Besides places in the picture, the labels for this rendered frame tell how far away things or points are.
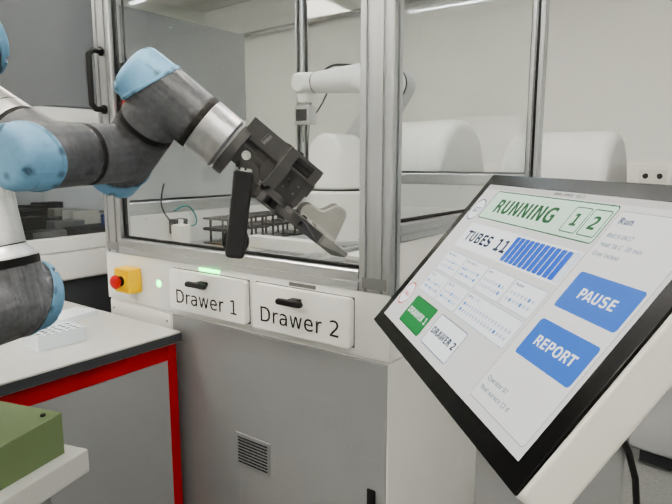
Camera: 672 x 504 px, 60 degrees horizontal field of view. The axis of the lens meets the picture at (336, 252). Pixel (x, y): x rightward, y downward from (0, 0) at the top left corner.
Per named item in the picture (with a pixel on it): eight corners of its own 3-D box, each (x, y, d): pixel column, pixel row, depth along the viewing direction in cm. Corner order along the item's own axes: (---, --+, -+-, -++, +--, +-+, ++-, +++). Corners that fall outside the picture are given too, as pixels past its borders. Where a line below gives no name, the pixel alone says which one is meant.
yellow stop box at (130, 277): (127, 295, 167) (125, 270, 166) (112, 291, 171) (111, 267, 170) (142, 292, 171) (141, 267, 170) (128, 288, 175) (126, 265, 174)
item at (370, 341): (389, 363, 122) (390, 296, 120) (108, 296, 182) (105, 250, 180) (534, 285, 198) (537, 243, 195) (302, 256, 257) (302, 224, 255)
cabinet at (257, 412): (387, 699, 133) (393, 365, 121) (122, 531, 194) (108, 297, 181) (526, 503, 209) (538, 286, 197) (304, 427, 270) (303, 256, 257)
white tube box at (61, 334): (38, 352, 141) (37, 337, 141) (22, 345, 147) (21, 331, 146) (87, 340, 151) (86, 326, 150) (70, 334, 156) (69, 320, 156)
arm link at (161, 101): (126, 87, 78) (158, 36, 74) (192, 141, 80) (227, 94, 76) (97, 100, 71) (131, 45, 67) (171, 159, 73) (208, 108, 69)
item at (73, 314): (62, 325, 165) (62, 319, 164) (40, 321, 168) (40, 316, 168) (97, 314, 176) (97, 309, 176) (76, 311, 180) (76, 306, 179)
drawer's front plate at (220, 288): (245, 325, 144) (244, 281, 142) (170, 307, 161) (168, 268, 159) (250, 323, 145) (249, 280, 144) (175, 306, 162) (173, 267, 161)
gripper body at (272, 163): (328, 176, 74) (253, 113, 72) (285, 228, 74) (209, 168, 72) (320, 175, 82) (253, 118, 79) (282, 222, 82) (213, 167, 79)
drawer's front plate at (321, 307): (349, 349, 126) (349, 299, 124) (252, 326, 143) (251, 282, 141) (353, 347, 127) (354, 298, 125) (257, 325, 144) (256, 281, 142)
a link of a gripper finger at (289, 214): (324, 235, 75) (271, 192, 73) (317, 245, 75) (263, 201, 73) (320, 231, 79) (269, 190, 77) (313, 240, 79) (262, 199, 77)
